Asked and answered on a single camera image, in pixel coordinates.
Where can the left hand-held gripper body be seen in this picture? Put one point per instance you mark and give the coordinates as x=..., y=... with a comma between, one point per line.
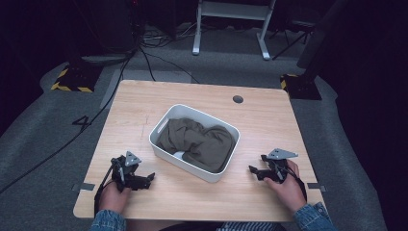
x=123, y=174

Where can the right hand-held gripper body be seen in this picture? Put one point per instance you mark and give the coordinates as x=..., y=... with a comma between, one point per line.
x=279, y=165

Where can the person's left hand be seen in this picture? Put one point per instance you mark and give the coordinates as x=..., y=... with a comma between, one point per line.
x=112, y=199

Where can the person's right hand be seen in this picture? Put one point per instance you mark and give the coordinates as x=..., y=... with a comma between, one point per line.
x=288, y=191

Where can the grey tape strip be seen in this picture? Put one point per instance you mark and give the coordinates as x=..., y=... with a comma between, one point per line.
x=84, y=186
x=316, y=186

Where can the white plastic basket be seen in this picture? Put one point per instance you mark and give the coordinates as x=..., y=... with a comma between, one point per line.
x=160, y=128

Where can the olive green cloth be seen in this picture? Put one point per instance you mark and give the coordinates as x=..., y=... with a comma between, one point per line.
x=198, y=144

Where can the black yellow striped stand base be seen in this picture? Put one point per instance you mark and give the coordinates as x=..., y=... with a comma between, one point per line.
x=75, y=80
x=301, y=88

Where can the black tripod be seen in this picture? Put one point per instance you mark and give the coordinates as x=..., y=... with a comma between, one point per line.
x=293, y=35

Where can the black computer tower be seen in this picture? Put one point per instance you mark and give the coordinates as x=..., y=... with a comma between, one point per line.
x=117, y=25

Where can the dark stand post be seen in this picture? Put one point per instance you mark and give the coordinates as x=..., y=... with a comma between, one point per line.
x=320, y=35

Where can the white metal stand frame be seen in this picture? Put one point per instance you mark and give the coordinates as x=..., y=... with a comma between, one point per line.
x=234, y=11

